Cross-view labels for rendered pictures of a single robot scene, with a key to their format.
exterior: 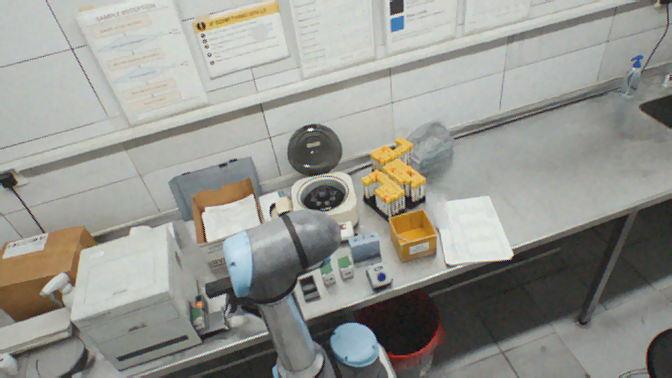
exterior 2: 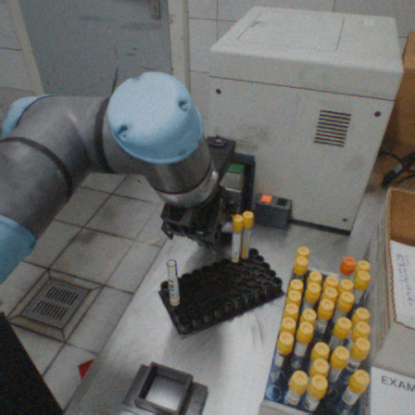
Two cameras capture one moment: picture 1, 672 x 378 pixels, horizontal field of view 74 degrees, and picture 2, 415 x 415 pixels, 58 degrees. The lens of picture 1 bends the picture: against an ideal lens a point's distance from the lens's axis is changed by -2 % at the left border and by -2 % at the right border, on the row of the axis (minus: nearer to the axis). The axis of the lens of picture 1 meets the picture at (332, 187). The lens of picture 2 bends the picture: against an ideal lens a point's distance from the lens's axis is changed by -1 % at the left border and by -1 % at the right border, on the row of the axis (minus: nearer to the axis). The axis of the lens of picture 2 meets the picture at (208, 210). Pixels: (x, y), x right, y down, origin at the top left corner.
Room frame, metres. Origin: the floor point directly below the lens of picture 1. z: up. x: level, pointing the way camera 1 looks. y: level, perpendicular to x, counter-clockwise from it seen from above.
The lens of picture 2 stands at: (1.10, -0.01, 1.35)
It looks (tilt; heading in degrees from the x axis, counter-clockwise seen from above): 41 degrees down; 119
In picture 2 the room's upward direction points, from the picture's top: straight up
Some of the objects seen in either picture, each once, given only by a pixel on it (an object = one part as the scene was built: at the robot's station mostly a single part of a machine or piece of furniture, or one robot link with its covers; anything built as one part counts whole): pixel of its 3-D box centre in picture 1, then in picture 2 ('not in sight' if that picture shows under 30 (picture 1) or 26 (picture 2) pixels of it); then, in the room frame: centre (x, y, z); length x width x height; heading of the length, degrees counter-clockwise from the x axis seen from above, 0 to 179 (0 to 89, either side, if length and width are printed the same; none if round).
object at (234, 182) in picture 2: (197, 319); (230, 181); (0.86, 0.50, 0.95); 0.05 x 0.04 x 0.06; 10
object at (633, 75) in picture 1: (632, 76); not in sight; (1.73, -1.45, 0.97); 0.08 x 0.07 x 0.20; 103
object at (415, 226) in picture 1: (412, 235); not in sight; (1.07, -0.25, 0.93); 0.13 x 0.13 x 0.10; 6
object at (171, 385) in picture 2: (308, 286); (165, 393); (0.96, 0.14, 0.89); 0.09 x 0.05 x 0.04; 10
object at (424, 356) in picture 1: (397, 343); not in sight; (1.06, -0.16, 0.22); 0.38 x 0.37 x 0.44; 100
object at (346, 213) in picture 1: (325, 207); not in sight; (1.28, 0.04, 0.94); 0.30 x 0.24 x 0.12; 1
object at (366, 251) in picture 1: (364, 248); not in sight; (1.05, -0.07, 0.92); 0.10 x 0.07 x 0.10; 95
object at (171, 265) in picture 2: not in sight; (173, 288); (0.90, 0.26, 0.93); 0.01 x 0.01 x 0.10; 55
